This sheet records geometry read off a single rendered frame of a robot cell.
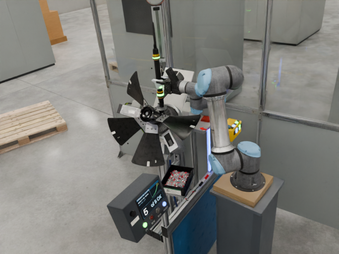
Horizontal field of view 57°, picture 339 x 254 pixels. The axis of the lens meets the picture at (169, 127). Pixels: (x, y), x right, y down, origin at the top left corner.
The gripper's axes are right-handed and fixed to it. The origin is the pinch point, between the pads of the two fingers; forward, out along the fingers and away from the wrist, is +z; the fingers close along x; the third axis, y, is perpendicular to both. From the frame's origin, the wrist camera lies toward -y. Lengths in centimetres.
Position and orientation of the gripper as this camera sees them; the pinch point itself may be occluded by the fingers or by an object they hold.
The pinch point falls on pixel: (155, 78)
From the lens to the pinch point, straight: 200.3
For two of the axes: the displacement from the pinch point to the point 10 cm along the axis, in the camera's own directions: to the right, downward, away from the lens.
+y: 0.9, 8.5, 5.1
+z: -8.2, -2.3, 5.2
